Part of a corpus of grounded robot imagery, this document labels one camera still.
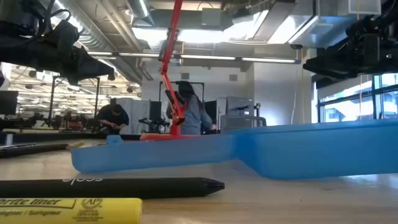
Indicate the black monitor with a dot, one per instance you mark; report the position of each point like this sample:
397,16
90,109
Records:
211,107
7,102

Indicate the black table frame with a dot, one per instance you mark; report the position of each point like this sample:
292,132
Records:
62,136

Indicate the black window frame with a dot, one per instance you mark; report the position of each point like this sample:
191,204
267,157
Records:
374,96

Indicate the red desk lamp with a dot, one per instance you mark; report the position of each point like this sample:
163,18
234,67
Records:
169,46

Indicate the black marker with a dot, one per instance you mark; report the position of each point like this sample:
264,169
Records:
124,186

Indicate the person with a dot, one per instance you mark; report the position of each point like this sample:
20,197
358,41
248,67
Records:
113,119
192,118

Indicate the ceiling light strip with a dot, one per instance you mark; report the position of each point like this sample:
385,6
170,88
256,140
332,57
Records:
208,57

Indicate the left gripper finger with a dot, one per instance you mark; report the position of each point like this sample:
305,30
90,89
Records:
93,67

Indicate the silver ventilation duct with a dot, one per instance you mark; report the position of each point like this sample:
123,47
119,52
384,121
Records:
140,9

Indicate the grey partition panel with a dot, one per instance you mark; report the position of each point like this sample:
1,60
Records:
133,112

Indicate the yellow highlighter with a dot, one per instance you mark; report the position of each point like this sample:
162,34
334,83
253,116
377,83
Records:
77,211

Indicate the blue plastic supply box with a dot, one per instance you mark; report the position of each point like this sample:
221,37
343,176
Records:
280,149

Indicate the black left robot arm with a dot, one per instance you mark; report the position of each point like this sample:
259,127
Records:
12,46

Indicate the black pen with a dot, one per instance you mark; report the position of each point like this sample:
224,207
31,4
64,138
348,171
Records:
31,150

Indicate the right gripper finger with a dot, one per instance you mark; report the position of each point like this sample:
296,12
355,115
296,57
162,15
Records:
326,67

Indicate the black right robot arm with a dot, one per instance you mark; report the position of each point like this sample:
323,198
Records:
391,12

